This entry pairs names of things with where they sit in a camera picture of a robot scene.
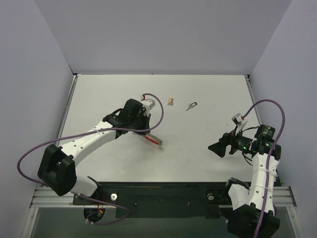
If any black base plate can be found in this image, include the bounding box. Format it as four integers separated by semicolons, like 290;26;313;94
73;182;232;220

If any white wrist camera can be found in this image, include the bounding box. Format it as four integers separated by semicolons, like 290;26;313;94
231;113;248;135
141;96;156;117

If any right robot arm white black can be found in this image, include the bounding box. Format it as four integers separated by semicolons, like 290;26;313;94
208;124;281;238

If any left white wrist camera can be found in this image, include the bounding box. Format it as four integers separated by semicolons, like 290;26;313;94
141;96;156;117

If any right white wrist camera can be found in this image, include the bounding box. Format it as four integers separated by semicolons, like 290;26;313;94
231;113;248;135

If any aluminium frame rail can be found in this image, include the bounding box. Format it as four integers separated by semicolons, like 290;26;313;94
29;185;297;208

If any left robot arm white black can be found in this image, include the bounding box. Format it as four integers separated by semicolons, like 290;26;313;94
38;99;155;204

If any key with black ring tag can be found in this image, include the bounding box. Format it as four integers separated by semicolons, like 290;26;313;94
186;102;198;111

